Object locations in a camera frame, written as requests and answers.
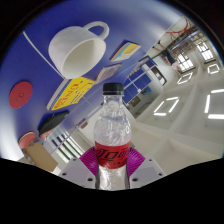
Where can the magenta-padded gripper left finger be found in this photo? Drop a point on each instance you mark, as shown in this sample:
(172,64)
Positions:
(77,172)

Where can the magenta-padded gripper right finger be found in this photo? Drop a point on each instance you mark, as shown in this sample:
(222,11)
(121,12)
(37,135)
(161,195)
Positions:
(146,172)

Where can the clear red-labelled drink bottle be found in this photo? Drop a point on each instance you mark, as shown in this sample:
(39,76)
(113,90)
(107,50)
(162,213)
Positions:
(112,146)

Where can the tall black-framed window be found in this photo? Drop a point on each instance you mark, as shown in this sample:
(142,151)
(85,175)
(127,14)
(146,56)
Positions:
(66,146)

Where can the black paddle case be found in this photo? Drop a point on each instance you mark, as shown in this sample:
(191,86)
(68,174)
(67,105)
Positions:
(53,121)

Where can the blue folded partition panels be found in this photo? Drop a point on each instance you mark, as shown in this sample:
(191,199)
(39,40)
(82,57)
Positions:
(136,86)

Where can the group of ceiling lights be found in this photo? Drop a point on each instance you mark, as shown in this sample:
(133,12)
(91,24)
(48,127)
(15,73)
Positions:
(213,116)

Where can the flat round red coaster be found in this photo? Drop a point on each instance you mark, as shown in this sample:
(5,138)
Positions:
(20,94)

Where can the grey book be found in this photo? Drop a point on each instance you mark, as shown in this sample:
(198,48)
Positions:
(108,72)

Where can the person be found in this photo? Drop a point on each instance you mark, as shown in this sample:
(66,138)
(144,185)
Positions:
(170,56)

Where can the small yellow and blue book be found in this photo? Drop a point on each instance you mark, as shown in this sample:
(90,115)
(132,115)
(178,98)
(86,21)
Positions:
(126,51)

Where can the white cup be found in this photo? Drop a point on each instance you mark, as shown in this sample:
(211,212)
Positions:
(66,43)

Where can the red-legged blue tennis table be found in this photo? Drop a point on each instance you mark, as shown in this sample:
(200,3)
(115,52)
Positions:
(181,31)

